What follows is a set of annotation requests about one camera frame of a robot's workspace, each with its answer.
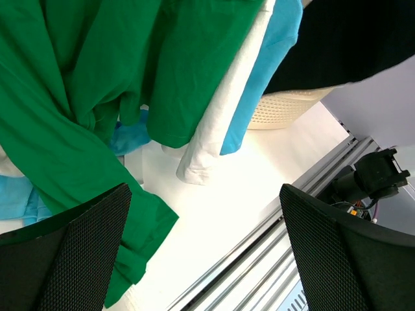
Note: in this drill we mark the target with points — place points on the cream laundry basket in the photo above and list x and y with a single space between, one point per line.
279 110

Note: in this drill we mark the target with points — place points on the black t shirt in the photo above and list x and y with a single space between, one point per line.
341 42

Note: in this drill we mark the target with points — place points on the white slotted cable duct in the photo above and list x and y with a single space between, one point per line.
295 301

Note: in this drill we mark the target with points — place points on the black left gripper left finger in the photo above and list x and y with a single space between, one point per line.
65 262

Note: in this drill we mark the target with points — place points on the green t shirt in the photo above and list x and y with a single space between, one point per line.
149 222

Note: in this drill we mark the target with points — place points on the white printed t shirt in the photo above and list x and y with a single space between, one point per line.
71 69

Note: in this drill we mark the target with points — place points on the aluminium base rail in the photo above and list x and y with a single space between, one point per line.
262 263

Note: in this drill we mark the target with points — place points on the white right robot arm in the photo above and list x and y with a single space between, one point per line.
376 175

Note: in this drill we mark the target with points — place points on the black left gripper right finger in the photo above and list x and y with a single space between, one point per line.
344 262

